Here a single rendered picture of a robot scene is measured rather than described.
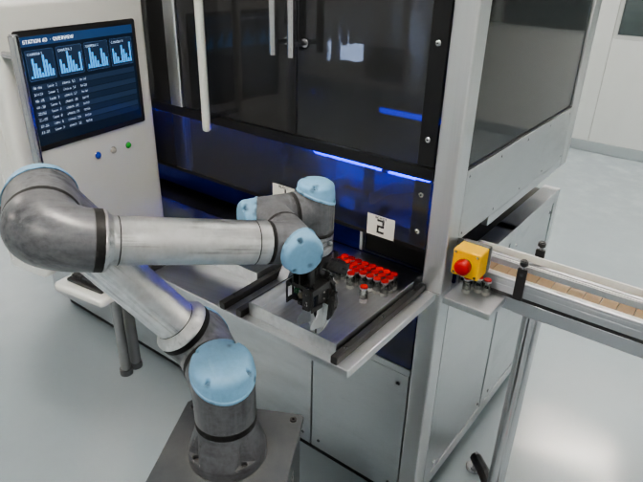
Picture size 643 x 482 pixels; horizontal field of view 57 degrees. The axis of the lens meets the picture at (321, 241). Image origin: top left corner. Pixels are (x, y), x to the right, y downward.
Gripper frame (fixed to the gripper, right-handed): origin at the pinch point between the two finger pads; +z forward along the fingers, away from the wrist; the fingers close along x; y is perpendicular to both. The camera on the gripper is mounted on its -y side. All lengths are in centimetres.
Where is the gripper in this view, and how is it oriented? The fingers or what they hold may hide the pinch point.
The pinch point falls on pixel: (318, 326)
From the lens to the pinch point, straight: 132.4
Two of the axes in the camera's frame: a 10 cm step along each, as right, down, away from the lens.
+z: -0.3, 8.9, 4.5
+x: 8.0, 2.9, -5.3
